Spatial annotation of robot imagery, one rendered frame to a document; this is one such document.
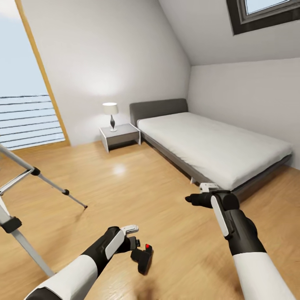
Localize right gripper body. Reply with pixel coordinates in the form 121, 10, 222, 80
191, 193, 209, 208

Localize digital camera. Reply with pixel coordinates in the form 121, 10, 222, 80
130, 244, 152, 274

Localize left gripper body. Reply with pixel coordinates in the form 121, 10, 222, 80
115, 236, 137, 254

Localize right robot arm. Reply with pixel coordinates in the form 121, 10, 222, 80
185, 183, 296, 300

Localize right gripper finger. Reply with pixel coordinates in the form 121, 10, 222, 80
185, 195, 192, 203

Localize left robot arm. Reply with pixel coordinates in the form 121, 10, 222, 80
24, 225, 140, 300

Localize camera tripod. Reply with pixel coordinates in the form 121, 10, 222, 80
0, 144, 88, 278

